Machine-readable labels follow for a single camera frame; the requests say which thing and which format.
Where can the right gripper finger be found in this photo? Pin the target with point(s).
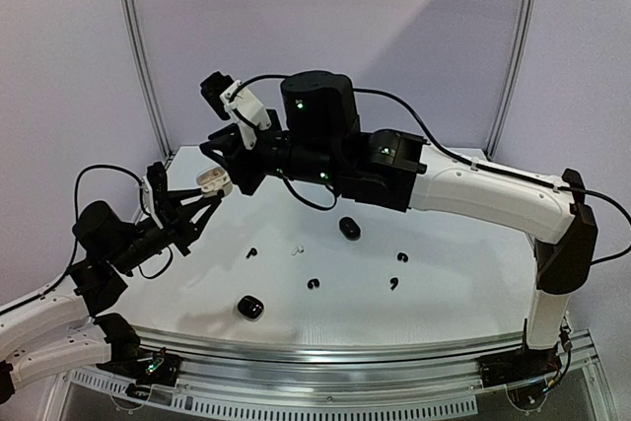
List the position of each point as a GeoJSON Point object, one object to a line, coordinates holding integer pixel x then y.
{"type": "Point", "coordinates": [223, 142]}
{"type": "Point", "coordinates": [223, 160]}

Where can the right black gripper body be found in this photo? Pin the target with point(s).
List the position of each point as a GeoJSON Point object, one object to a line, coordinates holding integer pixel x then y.
{"type": "Point", "coordinates": [247, 165]}

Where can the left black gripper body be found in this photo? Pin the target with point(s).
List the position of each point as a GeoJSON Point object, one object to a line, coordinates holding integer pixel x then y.
{"type": "Point", "coordinates": [175, 231]}

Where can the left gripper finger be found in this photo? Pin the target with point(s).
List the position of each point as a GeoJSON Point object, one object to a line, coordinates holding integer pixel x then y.
{"type": "Point", "coordinates": [197, 214]}
{"type": "Point", "coordinates": [182, 194]}

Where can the white earbud charging case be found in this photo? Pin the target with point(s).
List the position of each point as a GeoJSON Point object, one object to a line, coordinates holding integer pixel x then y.
{"type": "Point", "coordinates": [214, 182]}

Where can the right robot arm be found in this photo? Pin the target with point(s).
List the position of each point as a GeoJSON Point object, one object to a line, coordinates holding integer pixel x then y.
{"type": "Point", "coordinates": [319, 140]}

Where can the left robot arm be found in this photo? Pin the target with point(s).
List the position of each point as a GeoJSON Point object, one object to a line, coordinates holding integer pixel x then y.
{"type": "Point", "coordinates": [69, 323]}

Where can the glossy black charging case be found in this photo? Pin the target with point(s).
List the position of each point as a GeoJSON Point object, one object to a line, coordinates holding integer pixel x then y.
{"type": "Point", "coordinates": [250, 307]}

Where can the black oval charging case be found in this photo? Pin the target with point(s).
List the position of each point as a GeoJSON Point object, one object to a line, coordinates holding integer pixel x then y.
{"type": "Point", "coordinates": [349, 229]}

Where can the black hook earbud centre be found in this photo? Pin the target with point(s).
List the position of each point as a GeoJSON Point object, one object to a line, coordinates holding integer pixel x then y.
{"type": "Point", "coordinates": [313, 284]}

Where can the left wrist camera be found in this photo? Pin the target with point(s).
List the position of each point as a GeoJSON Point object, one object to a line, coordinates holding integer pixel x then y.
{"type": "Point", "coordinates": [153, 185]}

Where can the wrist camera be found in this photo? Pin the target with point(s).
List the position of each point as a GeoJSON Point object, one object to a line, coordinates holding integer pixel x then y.
{"type": "Point", "coordinates": [239, 105]}
{"type": "Point", "coordinates": [153, 185]}

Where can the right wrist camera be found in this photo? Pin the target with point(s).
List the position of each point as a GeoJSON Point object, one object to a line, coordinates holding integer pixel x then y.
{"type": "Point", "coordinates": [239, 105]}

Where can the aluminium front rail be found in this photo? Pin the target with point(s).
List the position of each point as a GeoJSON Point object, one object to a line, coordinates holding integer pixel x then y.
{"type": "Point", "coordinates": [302, 369]}

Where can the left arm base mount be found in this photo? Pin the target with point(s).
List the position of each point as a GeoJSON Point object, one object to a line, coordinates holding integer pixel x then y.
{"type": "Point", "coordinates": [146, 367]}

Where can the left aluminium frame post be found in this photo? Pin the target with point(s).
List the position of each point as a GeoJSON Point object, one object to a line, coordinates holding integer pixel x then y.
{"type": "Point", "coordinates": [145, 79]}

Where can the aluminium frame post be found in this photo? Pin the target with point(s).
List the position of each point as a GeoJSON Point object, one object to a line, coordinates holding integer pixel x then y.
{"type": "Point", "coordinates": [145, 79]}
{"type": "Point", "coordinates": [511, 77]}

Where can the right aluminium frame post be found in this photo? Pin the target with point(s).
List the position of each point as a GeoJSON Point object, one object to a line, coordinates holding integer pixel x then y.
{"type": "Point", "coordinates": [511, 77]}

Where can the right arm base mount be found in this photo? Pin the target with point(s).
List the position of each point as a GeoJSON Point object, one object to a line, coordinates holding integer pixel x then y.
{"type": "Point", "coordinates": [521, 364]}

